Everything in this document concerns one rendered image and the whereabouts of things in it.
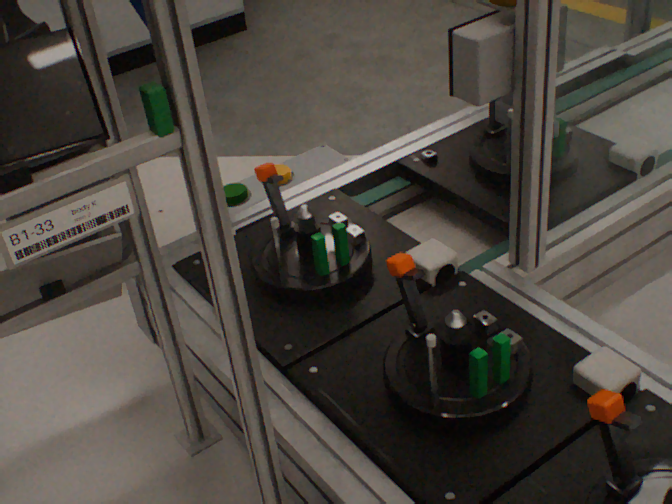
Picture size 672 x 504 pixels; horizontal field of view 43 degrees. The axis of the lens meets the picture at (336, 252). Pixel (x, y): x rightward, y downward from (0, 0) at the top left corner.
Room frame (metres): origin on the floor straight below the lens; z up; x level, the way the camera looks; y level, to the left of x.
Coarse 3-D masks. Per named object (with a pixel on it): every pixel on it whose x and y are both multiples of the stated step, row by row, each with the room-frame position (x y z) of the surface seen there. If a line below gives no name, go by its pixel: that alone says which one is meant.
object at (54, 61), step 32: (64, 32) 0.53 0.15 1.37; (0, 64) 0.51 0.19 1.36; (32, 64) 0.51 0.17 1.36; (64, 64) 0.52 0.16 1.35; (0, 96) 0.50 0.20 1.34; (32, 96) 0.50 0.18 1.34; (64, 96) 0.51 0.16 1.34; (96, 96) 0.51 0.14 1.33; (0, 128) 0.49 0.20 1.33; (32, 128) 0.49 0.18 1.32; (64, 128) 0.50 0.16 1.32; (96, 128) 0.50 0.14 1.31; (0, 160) 0.48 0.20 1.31; (32, 160) 0.48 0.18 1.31
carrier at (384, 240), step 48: (336, 192) 0.94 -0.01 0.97; (240, 240) 0.86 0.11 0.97; (288, 240) 0.82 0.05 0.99; (336, 240) 0.76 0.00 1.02; (384, 240) 0.82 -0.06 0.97; (432, 240) 0.78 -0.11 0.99; (288, 288) 0.73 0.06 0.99; (336, 288) 0.72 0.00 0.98; (384, 288) 0.73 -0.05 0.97; (288, 336) 0.67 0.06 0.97; (336, 336) 0.66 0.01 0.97
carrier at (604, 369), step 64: (384, 320) 0.68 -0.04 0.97; (448, 320) 0.58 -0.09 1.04; (512, 320) 0.65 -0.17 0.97; (320, 384) 0.59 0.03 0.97; (384, 384) 0.58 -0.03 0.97; (448, 384) 0.55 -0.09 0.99; (512, 384) 0.54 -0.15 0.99; (576, 384) 0.55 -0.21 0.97; (384, 448) 0.50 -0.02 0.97; (448, 448) 0.50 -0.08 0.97; (512, 448) 0.49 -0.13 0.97
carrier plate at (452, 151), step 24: (432, 144) 1.04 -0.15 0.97; (456, 144) 1.03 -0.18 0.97; (408, 168) 0.98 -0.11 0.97; (432, 168) 0.97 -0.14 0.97; (456, 168) 0.96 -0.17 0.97; (432, 192) 0.94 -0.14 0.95; (456, 192) 0.91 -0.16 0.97; (480, 192) 0.90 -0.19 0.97; (504, 192) 0.89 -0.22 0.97; (480, 216) 0.86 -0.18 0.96; (504, 216) 0.84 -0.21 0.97
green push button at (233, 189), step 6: (228, 186) 0.99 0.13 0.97; (234, 186) 0.98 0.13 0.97; (240, 186) 0.98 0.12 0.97; (246, 186) 0.98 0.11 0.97; (228, 192) 0.97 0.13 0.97; (234, 192) 0.97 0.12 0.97; (240, 192) 0.97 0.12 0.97; (246, 192) 0.97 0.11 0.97; (228, 198) 0.96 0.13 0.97; (234, 198) 0.96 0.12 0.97; (240, 198) 0.96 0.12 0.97; (246, 198) 0.97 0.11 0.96
